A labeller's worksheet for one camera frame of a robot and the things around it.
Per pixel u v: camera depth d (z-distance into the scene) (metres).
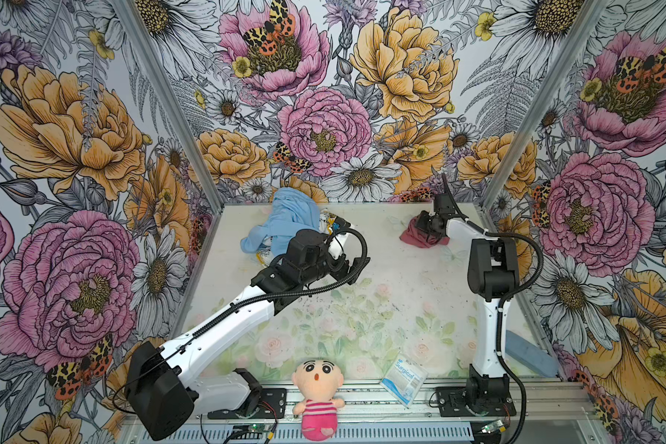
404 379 0.78
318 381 0.70
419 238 1.06
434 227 0.87
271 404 0.73
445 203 0.87
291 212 1.03
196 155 1.04
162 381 0.38
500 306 0.62
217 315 0.46
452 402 0.74
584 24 0.73
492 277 0.62
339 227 0.62
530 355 0.80
